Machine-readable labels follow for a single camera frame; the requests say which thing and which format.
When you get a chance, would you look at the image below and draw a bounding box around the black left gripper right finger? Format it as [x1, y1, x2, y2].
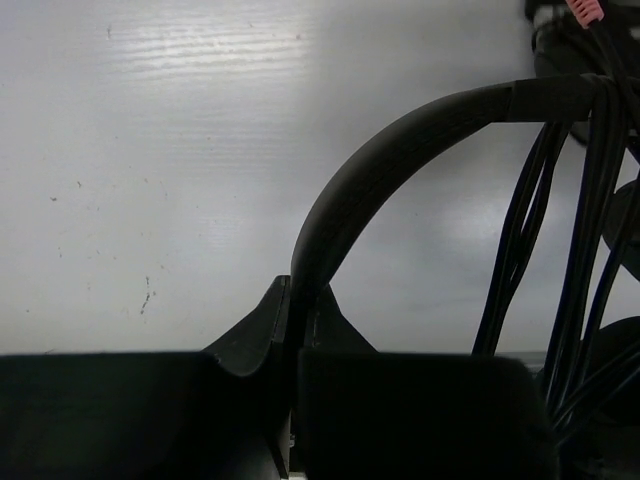
[297, 290, 560, 479]

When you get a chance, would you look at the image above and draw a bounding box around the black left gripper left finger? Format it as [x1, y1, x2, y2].
[1, 275, 290, 479]

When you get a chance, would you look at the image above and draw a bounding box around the large black gaming headset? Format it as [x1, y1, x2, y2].
[290, 75, 639, 479]

